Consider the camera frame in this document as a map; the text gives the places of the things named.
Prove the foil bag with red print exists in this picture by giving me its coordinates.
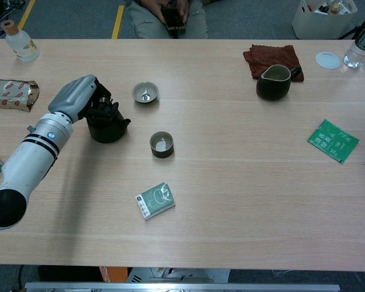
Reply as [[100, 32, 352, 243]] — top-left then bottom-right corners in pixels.
[[0, 78, 40, 113]]

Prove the wide grey tea bowl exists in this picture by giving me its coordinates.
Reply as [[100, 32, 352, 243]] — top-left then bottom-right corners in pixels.
[[131, 81, 159, 105]]

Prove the flat green tea sachet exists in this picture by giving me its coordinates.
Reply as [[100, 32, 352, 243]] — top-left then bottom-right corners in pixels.
[[307, 119, 360, 165]]

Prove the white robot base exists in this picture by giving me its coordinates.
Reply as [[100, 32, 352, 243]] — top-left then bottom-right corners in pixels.
[[127, 267, 231, 283]]

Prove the phone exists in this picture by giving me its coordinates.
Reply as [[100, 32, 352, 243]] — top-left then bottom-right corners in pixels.
[[161, 5, 188, 31]]

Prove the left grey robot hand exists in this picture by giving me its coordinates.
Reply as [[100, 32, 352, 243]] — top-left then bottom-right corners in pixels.
[[47, 74, 119, 124]]

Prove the aluminium rail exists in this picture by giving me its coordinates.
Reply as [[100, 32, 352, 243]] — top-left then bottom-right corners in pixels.
[[24, 282, 341, 292]]

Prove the brown cloth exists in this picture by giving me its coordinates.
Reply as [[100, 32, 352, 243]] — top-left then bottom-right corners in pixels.
[[242, 44, 305, 83]]

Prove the plastic bottle with green label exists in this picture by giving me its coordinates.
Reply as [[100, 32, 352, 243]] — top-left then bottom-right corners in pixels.
[[342, 12, 365, 69]]

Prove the small dark ceramic teacup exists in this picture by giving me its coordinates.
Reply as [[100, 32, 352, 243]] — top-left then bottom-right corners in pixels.
[[149, 131, 175, 159]]

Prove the small green tea box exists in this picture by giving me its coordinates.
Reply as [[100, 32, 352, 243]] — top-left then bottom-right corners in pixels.
[[135, 181, 176, 221]]

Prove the black teapot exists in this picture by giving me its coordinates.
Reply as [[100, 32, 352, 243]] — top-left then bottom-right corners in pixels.
[[86, 102, 131, 144]]

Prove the clear bottle with cork cap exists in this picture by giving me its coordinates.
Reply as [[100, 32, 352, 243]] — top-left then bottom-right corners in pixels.
[[0, 19, 40, 63]]

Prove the white storage bin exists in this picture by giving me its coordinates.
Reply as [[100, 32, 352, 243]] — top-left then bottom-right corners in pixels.
[[291, 0, 359, 40]]

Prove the white round lid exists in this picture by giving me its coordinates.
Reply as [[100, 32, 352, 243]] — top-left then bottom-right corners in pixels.
[[315, 51, 341, 70]]

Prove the dark ceramic pitcher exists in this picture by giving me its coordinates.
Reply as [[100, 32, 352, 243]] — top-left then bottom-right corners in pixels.
[[255, 64, 302, 101]]

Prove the seated person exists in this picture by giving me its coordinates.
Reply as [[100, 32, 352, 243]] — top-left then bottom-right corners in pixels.
[[126, 0, 209, 40]]

